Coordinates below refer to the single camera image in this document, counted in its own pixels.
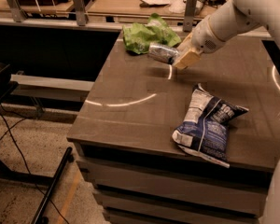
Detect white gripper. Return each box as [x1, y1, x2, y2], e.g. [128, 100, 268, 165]
[173, 14, 227, 69]

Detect silver blue redbull can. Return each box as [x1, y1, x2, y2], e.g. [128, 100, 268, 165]
[148, 43, 179, 64]

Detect blue white chip bag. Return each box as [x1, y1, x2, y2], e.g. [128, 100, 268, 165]
[172, 84, 248, 168]

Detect white paper sheets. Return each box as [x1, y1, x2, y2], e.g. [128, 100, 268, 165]
[140, 0, 186, 13]

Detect black stand frame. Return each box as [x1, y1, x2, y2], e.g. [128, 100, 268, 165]
[0, 63, 74, 224]

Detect black floor cable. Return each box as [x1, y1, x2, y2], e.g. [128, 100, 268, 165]
[0, 105, 71, 224]

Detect grey drawer cabinet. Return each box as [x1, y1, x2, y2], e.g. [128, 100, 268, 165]
[67, 36, 280, 224]

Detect metal bracket middle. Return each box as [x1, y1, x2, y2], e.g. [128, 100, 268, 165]
[73, 0, 88, 26]

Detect metal bracket left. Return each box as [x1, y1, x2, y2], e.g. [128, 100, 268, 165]
[7, 0, 26, 22]

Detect metal bracket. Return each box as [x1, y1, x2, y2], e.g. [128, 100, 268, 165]
[183, 0, 197, 32]
[73, 0, 88, 26]
[7, 0, 26, 22]

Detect metal bracket right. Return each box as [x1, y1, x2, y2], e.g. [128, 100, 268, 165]
[183, 0, 197, 32]

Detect green rice chip bag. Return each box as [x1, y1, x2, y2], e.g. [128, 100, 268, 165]
[122, 13, 181, 54]

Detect metal rail shelf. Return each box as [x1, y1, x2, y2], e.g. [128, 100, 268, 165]
[11, 74, 93, 102]

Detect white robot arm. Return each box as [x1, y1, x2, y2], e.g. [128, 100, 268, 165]
[174, 0, 280, 224]

